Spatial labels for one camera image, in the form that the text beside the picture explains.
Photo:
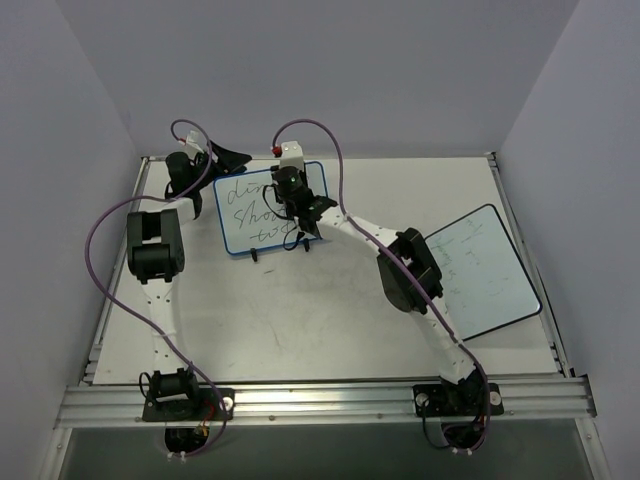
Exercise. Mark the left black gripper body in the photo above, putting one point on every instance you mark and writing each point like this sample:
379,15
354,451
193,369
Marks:
213,158

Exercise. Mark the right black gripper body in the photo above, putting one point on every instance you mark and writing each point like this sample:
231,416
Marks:
289,181

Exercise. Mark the blue framed whiteboard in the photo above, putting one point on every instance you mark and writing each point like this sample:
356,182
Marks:
250,217

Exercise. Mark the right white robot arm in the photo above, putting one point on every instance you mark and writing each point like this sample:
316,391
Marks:
410,276

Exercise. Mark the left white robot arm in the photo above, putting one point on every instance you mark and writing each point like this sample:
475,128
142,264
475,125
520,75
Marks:
156,258

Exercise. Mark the black framed whiteboard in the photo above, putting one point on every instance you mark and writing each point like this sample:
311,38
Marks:
486,286

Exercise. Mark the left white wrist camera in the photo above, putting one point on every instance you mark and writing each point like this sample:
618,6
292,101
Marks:
195,142

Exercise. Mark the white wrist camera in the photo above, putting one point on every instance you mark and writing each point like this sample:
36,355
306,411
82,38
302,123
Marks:
289,154
195,142

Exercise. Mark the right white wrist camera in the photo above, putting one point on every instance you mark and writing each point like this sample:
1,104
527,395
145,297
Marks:
289,154

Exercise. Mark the aluminium mounting rail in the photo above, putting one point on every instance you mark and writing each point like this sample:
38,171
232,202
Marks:
524,398

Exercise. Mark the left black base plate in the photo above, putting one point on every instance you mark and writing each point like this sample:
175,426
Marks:
180,408

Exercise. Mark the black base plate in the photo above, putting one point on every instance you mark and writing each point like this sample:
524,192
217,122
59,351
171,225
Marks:
445,400
180,408

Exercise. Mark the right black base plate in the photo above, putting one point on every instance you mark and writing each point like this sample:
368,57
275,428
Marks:
445,400

